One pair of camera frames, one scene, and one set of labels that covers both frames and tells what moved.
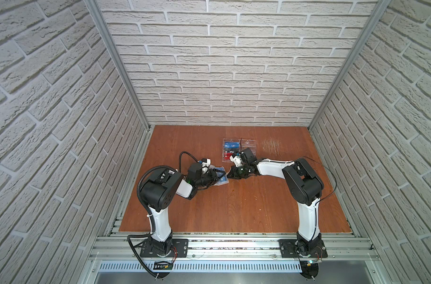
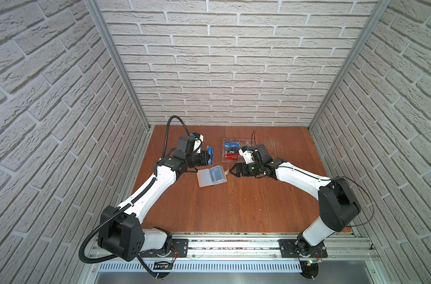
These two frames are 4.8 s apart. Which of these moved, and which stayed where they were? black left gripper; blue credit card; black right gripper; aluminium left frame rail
Moved: black left gripper
Stayed: blue credit card; black right gripper; aluminium left frame rail
